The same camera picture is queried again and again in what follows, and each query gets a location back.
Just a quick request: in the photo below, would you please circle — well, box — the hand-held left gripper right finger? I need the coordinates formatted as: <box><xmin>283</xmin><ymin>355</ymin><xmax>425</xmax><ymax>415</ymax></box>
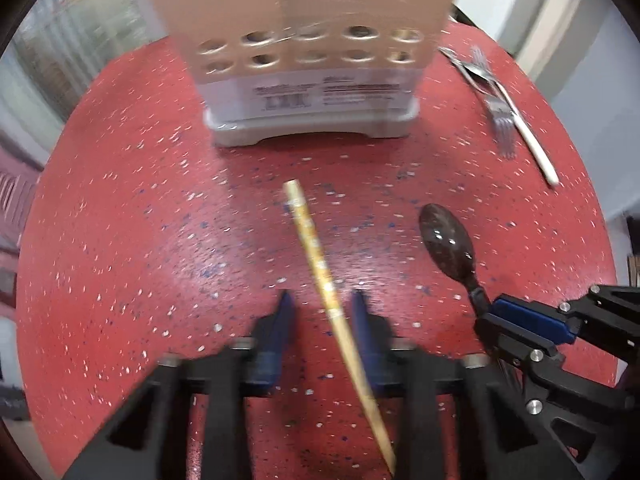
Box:
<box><xmin>350</xmin><ymin>290</ymin><xmax>584</xmax><ymax>480</ymax></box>

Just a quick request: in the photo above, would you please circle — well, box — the brown translucent plastic spoon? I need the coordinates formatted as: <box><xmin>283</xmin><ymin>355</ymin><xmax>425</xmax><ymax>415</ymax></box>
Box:
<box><xmin>419</xmin><ymin>203</ymin><xmax>493</xmax><ymax>318</ymax></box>

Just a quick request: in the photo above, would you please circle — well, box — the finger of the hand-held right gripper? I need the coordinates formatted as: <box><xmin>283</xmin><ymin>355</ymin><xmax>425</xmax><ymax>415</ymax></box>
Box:
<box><xmin>475</xmin><ymin>314</ymin><xmax>635</xmax><ymax>466</ymax></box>
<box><xmin>487</xmin><ymin>285</ymin><xmax>640</xmax><ymax>361</ymax></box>

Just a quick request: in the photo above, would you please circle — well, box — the beige utensil holder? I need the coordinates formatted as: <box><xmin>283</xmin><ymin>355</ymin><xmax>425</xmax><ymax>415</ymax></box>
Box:
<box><xmin>137</xmin><ymin>0</ymin><xmax>471</xmax><ymax>147</ymax></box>

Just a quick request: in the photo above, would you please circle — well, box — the white-handled fork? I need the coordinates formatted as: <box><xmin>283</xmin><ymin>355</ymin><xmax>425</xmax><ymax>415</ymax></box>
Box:
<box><xmin>470</xmin><ymin>45</ymin><xmax>560</xmax><ymax>187</ymax></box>

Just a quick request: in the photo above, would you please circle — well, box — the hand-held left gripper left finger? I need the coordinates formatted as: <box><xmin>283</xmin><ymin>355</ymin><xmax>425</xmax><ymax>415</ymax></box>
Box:
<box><xmin>62</xmin><ymin>290</ymin><xmax>297</xmax><ymax>480</ymax></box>

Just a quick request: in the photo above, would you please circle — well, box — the metal fork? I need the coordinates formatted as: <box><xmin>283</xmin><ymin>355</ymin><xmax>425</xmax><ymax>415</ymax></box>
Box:
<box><xmin>439</xmin><ymin>46</ymin><xmax>517</xmax><ymax>159</ymax></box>

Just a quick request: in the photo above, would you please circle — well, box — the yellow patterned chopstick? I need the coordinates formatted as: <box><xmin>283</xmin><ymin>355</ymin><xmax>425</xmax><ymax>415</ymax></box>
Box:
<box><xmin>282</xmin><ymin>180</ymin><xmax>398</xmax><ymax>476</ymax></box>

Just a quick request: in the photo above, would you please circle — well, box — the pink plastic chair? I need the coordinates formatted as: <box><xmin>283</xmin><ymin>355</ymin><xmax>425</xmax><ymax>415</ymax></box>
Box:
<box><xmin>0</xmin><ymin>155</ymin><xmax>41</xmax><ymax>261</ymax></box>

